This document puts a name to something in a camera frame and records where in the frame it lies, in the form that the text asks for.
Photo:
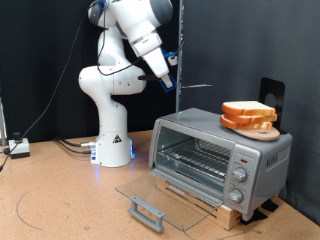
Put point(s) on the spatula with blue grip block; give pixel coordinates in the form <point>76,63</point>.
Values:
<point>148,77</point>

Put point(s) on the black backdrop curtain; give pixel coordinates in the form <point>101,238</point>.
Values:
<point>33,50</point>

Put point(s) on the round wooden board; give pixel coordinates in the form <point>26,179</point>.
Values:
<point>263,134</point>

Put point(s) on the metal frame leg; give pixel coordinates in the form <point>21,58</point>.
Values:
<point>2,123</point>

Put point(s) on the emergency stop button box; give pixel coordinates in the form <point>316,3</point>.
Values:
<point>19,146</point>

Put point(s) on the silver toaster oven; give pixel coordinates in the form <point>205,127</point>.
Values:
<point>263,156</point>

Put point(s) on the silver oven knob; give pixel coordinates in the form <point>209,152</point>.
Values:
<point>240,174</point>
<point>235,195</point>

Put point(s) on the wrist camera on blue mount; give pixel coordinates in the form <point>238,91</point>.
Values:
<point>171,60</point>

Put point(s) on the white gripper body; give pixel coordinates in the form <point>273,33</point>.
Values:
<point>156,63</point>

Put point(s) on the black metal bookend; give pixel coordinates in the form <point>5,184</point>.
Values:
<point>265,88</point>

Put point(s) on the black wedge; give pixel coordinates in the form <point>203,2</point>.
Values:
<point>253,216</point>

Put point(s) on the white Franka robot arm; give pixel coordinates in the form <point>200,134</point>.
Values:
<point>110,133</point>

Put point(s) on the grey backdrop curtain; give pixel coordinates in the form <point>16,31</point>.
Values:
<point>250,40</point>

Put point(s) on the metal pole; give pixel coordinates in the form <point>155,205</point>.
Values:
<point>180,26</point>

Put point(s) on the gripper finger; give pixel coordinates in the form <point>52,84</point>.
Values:
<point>167,82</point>

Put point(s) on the wooden block under oven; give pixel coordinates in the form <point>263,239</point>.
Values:
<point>230,216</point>

